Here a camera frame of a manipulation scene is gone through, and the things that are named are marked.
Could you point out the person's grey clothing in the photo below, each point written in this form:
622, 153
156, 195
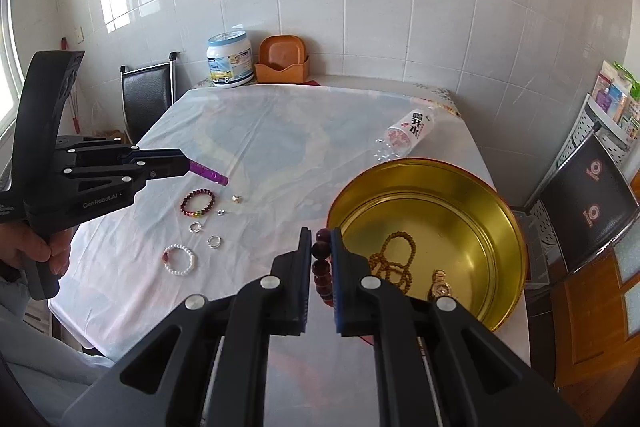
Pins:
35, 357

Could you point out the wooden cabinet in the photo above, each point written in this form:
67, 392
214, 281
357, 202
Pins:
595, 322

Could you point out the wooden plate holder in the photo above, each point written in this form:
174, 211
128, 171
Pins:
280, 74

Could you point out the orange plastic plates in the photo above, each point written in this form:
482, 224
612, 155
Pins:
281, 49

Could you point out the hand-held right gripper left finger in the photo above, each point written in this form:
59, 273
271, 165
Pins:
302, 277

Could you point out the purple tube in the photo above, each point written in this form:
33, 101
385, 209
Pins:
210, 172

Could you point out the white tablecloth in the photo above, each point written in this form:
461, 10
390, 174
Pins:
280, 147

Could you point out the round gold tin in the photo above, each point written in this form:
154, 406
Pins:
440, 227

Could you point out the black metal-frame chair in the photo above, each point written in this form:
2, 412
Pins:
147, 99

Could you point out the black chair with round logos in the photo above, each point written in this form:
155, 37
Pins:
585, 202

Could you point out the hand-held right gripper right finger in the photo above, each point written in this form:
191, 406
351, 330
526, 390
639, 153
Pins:
337, 279

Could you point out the gold wristwatch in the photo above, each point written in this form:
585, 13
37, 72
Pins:
441, 288

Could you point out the person's left hand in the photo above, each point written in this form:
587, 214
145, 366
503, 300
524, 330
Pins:
27, 248

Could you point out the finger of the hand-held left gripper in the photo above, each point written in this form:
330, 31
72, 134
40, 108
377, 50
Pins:
167, 170
160, 155

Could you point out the white and blue canister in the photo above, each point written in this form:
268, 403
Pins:
230, 62

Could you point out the white magazine rack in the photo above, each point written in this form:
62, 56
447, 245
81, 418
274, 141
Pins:
615, 107

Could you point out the clear plastic water bottle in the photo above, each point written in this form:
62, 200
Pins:
410, 132

